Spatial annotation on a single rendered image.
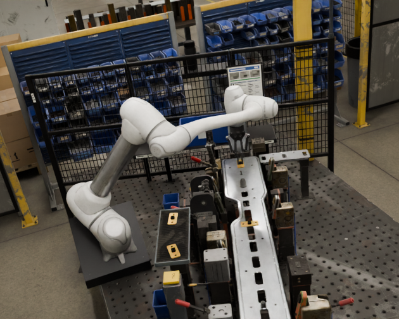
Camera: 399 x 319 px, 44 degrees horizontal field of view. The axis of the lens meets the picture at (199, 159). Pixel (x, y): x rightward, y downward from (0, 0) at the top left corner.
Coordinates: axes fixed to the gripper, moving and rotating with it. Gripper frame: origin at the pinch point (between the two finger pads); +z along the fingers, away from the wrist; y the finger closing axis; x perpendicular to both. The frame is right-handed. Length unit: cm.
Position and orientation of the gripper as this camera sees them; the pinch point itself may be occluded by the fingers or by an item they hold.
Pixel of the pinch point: (239, 157)
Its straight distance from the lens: 272.4
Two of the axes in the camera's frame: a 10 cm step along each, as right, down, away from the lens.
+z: 1.2, 8.7, 4.8
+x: -0.1, -4.8, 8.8
